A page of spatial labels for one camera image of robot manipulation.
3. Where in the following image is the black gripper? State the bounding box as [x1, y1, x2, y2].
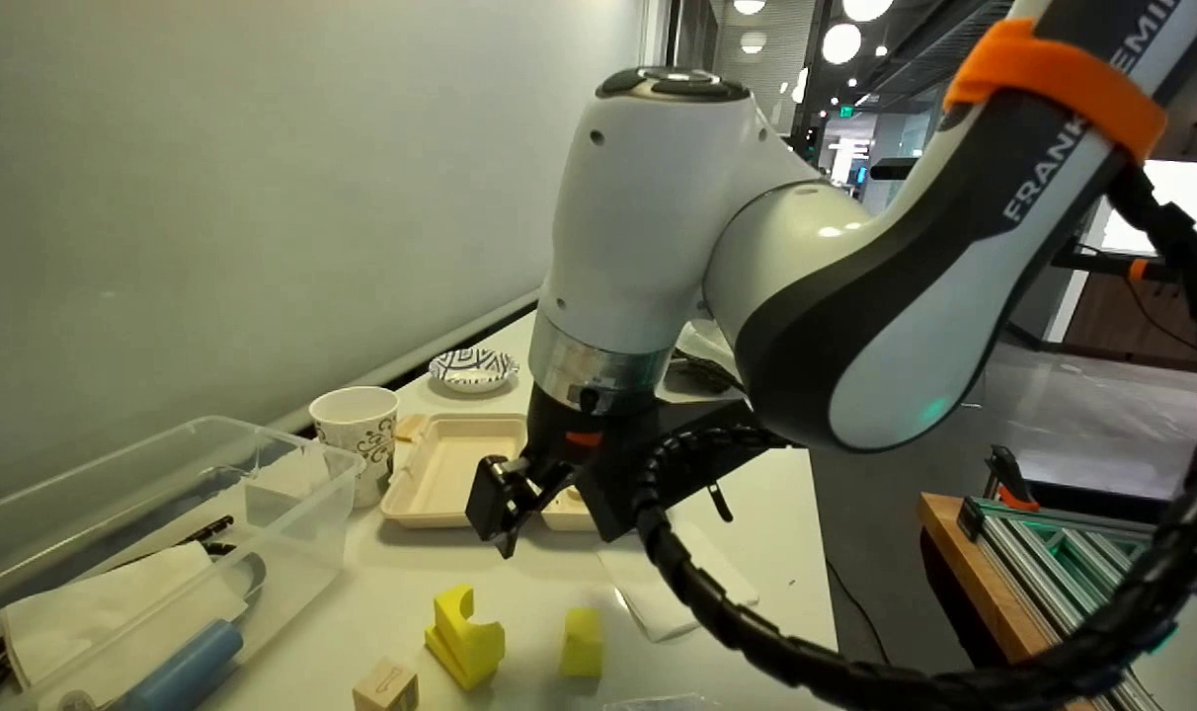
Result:
[466, 393, 600, 561]

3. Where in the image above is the notched yellow block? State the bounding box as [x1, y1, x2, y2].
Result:
[432, 584, 511, 671]

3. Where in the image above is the small yellow wedge block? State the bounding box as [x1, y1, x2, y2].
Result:
[557, 605, 608, 683]

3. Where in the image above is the beige clamshell food container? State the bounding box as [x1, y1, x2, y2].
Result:
[380, 405, 604, 536]

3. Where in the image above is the blue white patterned bowl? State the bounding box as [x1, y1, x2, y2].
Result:
[428, 346, 523, 401]

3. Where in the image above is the white paper napkin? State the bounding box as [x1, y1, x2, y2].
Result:
[600, 534, 764, 648]

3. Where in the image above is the patterned paper cup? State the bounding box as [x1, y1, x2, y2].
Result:
[304, 384, 401, 515]

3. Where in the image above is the flat yellow rectangular block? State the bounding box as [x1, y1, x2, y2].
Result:
[421, 629, 507, 700]

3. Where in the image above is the clear plastic bin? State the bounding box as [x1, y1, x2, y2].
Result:
[0, 416, 372, 711]

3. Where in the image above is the wooden cube with print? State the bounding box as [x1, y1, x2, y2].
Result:
[353, 655, 421, 711]

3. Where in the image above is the blue marker tube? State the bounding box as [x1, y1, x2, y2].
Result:
[118, 550, 276, 711]

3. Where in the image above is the white crumpled tissue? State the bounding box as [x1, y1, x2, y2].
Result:
[0, 541, 251, 703]

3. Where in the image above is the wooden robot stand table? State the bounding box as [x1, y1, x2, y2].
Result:
[919, 490, 1116, 711]

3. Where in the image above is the green orange clamp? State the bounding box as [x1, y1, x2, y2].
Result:
[989, 447, 1037, 515]

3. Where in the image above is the bright white screen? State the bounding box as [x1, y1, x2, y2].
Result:
[1084, 155, 1197, 263]

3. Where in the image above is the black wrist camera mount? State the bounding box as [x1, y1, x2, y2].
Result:
[592, 416, 667, 544]

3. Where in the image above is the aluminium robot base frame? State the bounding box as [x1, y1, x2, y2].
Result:
[961, 447, 1197, 711]

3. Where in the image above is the black corrugated cable conduit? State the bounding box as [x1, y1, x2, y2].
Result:
[631, 160, 1197, 711]

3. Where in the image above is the orange strap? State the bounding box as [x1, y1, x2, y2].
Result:
[945, 17, 1174, 166]

